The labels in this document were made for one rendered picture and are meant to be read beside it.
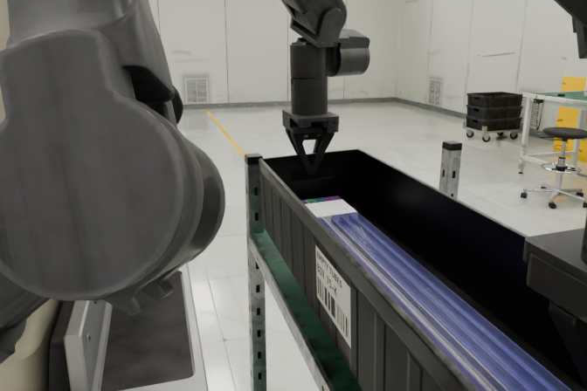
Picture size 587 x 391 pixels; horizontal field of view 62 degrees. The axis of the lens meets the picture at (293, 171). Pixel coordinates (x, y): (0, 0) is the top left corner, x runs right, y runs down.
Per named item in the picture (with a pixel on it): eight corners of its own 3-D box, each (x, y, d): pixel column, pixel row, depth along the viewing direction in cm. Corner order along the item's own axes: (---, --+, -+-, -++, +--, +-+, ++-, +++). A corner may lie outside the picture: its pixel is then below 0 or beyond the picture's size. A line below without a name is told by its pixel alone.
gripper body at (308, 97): (318, 117, 83) (318, 73, 81) (340, 128, 74) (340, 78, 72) (281, 120, 82) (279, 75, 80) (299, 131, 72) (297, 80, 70)
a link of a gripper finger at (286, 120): (321, 164, 85) (321, 110, 82) (335, 175, 78) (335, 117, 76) (283, 168, 83) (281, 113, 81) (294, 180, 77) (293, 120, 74)
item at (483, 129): (498, 133, 696) (503, 91, 680) (522, 140, 654) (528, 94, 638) (460, 136, 675) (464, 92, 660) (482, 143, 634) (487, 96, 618)
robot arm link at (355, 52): (293, -11, 72) (325, 8, 66) (355, -10, 78) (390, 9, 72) (280, 65, 79) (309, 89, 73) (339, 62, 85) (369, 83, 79)
